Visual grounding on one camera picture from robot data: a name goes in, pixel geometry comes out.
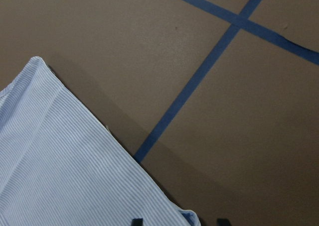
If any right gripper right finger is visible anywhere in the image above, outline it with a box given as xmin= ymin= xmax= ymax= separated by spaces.
xmin=216 ymin=219 xmax=230 ymax=226

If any brown paper table mat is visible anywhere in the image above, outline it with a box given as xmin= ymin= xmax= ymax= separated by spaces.
xmin=0 ymin=0 xmax=319 ymax=226

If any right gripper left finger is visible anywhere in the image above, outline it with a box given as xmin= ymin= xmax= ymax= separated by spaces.
xmin=131 ymin=218 xmax=144 ymax=226

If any light blue striped shirt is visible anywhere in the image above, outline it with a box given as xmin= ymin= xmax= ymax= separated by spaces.
xmin=0 ymin=57 xmax=200 ymax=226

